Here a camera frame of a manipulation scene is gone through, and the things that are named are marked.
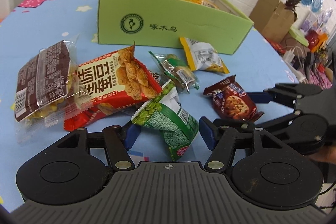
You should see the dark red cookie packet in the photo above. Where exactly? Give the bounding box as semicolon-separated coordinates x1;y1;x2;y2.
203;75;264;122

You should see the green pea snack bag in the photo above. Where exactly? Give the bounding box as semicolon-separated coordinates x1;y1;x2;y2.
131;80;199;161

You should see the red orange cracker bag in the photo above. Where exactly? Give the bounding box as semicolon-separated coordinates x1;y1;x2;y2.
63;45;162;131

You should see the green biscuit packet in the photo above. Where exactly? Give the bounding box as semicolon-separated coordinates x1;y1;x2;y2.
148;51;200;93

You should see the yellow white snack packet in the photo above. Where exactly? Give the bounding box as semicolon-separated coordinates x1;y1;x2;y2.
179;37;230;74

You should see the brown transparent snack bag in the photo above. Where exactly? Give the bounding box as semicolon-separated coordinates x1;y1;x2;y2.
14;40;76;122

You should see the small brown white packet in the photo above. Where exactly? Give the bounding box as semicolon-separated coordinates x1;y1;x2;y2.
149;71;163;85

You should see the person's right hand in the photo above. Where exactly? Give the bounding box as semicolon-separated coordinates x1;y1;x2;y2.
308;145;336;165

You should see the white power strip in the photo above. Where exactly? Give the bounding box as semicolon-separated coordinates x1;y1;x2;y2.
282;51;307;83

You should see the small green box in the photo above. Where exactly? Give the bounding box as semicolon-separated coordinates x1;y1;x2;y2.
288;26;309;47

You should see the brown cardboard box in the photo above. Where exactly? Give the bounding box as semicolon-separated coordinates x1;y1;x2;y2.
249;0;294;43

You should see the dark purple plant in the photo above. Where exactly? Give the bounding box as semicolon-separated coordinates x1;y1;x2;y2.
285;0;302;22

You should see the green cardboard box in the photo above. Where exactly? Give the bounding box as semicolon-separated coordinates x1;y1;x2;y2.
97;0;253;55

